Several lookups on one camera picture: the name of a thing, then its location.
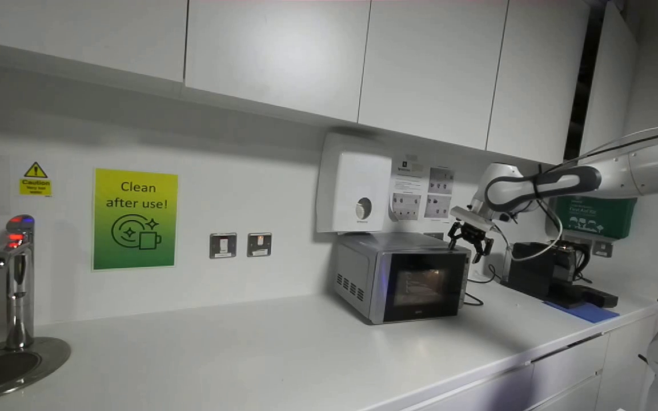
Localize yellow warning sticker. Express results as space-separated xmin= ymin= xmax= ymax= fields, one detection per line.
xmin=19 ymin=161 xmax=53 ymax=199

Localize paper notices on wall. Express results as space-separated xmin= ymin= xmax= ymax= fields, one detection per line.
xmin=388 ymin=155 xmax=455 ymax=222

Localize blue cloth mat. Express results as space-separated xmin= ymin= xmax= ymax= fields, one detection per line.
xmin=550 ymin=301 xmax=615 ymax=323

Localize white upper cabinets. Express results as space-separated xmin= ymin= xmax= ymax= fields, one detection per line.
xmin=0 ymin=0 xmax=638 ymax=161

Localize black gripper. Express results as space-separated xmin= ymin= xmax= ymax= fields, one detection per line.
xmin=449 ymin=218 xmax=494 ymax=263

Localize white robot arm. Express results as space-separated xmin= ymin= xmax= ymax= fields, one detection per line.
xmin=449 ymin=129 xmax=658 ymax=261

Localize green first aid box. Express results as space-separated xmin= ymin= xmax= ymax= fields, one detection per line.
xmin=554 ymin=196 xmax=636 ymax=240

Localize white paper towel dispenser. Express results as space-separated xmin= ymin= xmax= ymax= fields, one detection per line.
xmin=315 ymin=132 xmax=394 ymax=232

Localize green clean after use sign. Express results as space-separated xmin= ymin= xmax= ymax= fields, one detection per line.
xmin=93 ymin=169 xmax=179 ymax=270

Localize chrome hot water tap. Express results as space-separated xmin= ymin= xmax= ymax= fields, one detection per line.
xmin=0 ymin=214 xmax=72 ymax=394

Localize black coffee machine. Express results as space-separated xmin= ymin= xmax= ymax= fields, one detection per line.
xmin=502 ymin=240 xmax=619 ymax=309

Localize double wall power socket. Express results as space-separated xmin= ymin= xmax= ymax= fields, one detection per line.
xmin=483 ymin=254 xmax=507 ymax=278

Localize steel wall switch right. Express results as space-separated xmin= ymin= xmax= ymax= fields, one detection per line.
xmin=246 ymin=232 xmax=273 ymax=257

